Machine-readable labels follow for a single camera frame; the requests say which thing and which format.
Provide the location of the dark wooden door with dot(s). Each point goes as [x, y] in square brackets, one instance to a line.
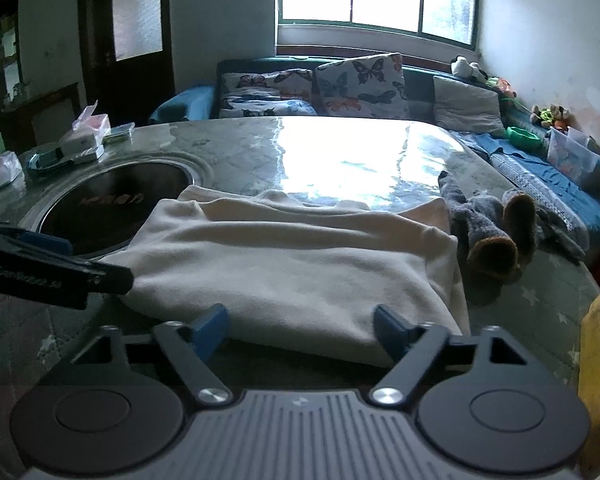
[130, 90]

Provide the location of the panda plush toy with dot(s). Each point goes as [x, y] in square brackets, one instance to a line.
[462, 67]

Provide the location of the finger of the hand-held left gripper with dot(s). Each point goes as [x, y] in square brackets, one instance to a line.
[45, 244]
[55, 277]

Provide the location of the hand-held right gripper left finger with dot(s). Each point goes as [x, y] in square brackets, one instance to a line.
[210, 327]

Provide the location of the small flat case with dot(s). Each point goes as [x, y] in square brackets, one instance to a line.
[119, 132]

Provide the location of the dark shelf cabinet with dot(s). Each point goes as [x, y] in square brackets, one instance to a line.
[5, 25]

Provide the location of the white tissue box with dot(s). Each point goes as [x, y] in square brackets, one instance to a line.
[82, 142]

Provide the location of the blue quilted sofa mat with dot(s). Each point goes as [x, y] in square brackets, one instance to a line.
[530, 175]

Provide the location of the round black cooktop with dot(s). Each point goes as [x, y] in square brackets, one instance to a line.
[110, 205]

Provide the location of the long butterfly cushion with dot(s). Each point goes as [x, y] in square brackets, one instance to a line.
[260, 92]

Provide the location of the colourful plush toy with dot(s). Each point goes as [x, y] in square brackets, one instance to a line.
[505, 87]

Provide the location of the green bowl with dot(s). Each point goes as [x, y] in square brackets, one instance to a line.
[522, 136]

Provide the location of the clear plastic storage box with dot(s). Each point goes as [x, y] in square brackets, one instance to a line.
[570, 157]

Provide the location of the butterfly print pillow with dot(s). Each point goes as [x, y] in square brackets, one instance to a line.
[360, 85]

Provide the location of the yellow cloth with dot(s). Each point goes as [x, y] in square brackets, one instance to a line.
[592, 360]

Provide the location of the teal sofa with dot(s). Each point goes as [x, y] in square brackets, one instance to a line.
[420, 90]

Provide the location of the grey pillow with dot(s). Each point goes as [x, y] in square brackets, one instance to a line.
[467, 105]

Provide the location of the small stuffed toys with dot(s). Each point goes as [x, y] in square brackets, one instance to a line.
[547, 116]

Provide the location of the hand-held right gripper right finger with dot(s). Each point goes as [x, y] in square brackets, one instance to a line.
[392, 332]

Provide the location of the cream sweater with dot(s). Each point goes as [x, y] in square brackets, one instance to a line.
[290, 270]

